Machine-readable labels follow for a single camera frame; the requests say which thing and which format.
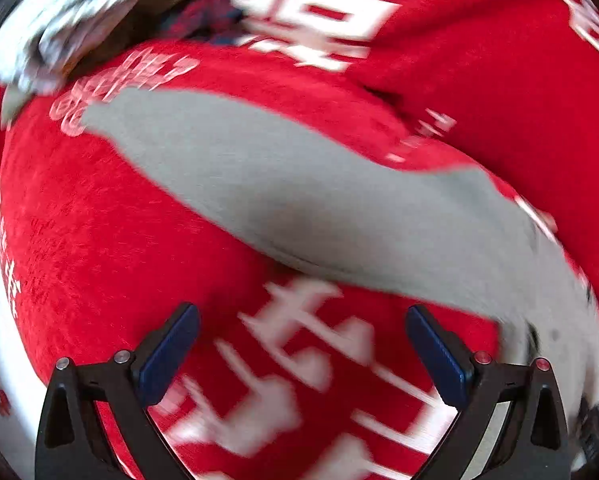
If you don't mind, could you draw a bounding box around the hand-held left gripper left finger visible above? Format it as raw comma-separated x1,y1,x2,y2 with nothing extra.
35,302,201,480

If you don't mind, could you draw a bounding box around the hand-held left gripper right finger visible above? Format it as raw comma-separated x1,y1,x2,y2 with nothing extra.
405,304,575,480

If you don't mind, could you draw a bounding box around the grey garment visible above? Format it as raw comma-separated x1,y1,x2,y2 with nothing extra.
79,87,599,441

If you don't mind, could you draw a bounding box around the red printed blanket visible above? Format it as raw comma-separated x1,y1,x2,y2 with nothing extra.
0,0,599,480

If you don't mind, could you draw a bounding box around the dark plaid cloth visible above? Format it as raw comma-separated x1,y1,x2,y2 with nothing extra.
124,0,250,46

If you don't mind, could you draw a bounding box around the white crumpled cloth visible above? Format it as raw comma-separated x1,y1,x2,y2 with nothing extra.
0,0,230,126

